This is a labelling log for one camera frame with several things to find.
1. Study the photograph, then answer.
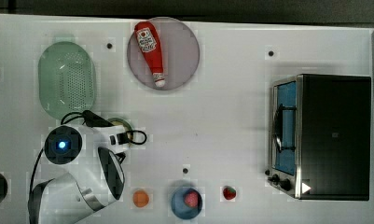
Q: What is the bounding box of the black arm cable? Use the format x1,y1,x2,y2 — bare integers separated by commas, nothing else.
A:
125,130,148,146

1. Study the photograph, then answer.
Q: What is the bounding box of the silver black toaster oven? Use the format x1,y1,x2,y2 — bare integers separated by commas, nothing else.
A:
265,74,372,201

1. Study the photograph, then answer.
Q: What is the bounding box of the pink plush fruit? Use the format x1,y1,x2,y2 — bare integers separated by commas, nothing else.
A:
184,191,199,208

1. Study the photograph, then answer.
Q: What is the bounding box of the green perforated colander basket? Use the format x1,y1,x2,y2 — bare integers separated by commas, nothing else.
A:
38,41,96,119

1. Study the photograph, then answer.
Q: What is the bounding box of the red strawberry toy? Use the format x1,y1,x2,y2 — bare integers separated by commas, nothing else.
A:
223,186,237,200

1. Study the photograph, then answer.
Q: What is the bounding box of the red plush ketchup bottle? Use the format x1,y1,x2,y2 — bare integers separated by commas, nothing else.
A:
134,21,166,88

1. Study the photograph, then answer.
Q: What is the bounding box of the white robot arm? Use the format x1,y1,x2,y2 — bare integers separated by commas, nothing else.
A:
28,110,133,224

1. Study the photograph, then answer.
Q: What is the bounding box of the grey round plate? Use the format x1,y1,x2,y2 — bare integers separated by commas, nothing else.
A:
127,17,200,91

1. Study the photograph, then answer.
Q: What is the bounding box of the orange ball toy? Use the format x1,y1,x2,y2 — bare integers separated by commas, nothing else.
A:
132,189,149,208

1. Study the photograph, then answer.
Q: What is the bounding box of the green mug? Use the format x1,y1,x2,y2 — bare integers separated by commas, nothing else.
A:
108,118,134,148

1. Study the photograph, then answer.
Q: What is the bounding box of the blue bowl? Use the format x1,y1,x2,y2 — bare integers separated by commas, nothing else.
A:
171,187,202,220

